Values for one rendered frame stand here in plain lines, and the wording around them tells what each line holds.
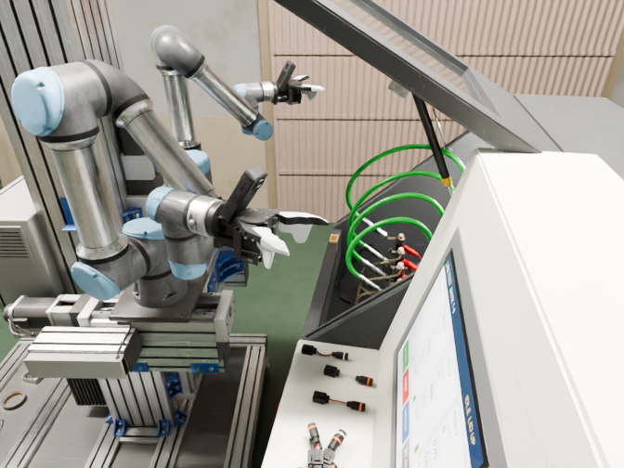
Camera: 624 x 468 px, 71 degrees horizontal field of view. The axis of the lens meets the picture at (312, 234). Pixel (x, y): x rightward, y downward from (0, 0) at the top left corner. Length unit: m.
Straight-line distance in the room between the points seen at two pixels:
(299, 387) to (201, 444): 0.95
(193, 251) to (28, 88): 0.42
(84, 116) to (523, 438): 0.90
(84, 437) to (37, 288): 0.77
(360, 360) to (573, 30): 2.98
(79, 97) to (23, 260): 0.72
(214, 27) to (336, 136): 1.15
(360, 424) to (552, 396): 0.66
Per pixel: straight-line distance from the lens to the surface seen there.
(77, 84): 1.00
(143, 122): 1.04
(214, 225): 0.83
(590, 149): 1.18
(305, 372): 1.15
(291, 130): 3.43
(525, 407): 0.49
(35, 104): 0.99
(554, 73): 3.71
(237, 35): 3.38
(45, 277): 1.60
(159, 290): 1.28
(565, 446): 0.43
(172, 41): 1.57
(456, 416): 0.62
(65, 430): 2.23
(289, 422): 1.06
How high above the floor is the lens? 1.84
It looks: 31 degrees down
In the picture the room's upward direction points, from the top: straight up
